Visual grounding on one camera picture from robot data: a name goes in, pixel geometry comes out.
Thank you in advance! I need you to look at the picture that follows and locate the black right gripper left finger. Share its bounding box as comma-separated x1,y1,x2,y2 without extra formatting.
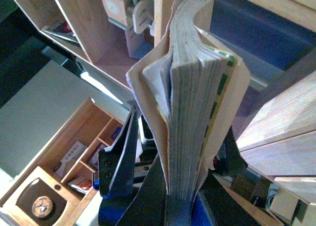
98,106,138,196

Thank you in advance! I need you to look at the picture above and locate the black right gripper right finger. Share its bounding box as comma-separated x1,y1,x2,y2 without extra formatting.
212,127,248,177

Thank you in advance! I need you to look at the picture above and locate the thick paperback book beige cover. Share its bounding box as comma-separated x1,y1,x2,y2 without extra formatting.
126,0,250,201

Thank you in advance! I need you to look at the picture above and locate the right wooden drawer cabinet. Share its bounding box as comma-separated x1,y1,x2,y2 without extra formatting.
237,72,316,226

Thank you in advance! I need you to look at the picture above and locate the wooden desk organizer tray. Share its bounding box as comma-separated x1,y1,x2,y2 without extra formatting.
0,98,123,226

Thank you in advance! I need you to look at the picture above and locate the black coaster with cork disc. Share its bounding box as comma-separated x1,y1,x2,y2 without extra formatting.
16,178,67,226

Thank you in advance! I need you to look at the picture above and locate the wooden bookshelf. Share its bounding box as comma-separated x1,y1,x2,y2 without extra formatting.
4,0,139,93

